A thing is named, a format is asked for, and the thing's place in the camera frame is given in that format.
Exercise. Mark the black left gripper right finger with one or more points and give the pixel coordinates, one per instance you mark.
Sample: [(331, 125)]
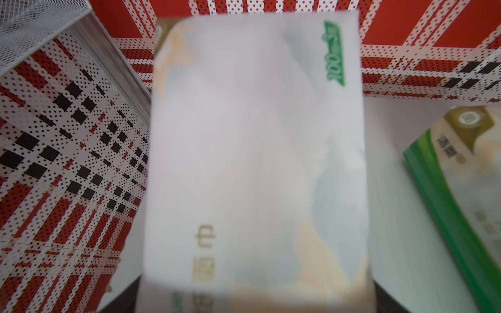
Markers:
[(386, 303)]

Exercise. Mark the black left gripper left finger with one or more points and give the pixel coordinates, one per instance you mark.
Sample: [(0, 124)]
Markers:
[(125, 302)]

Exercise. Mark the white tissue pack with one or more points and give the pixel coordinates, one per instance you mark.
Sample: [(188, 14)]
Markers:
[(257, 197), (456, 166)]

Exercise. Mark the white two-tier metal shelf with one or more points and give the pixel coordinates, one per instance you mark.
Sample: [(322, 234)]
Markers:
[(408, 256)]

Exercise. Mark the white wire mesh wall basket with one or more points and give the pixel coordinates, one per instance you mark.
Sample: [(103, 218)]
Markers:
[(28, 25)]

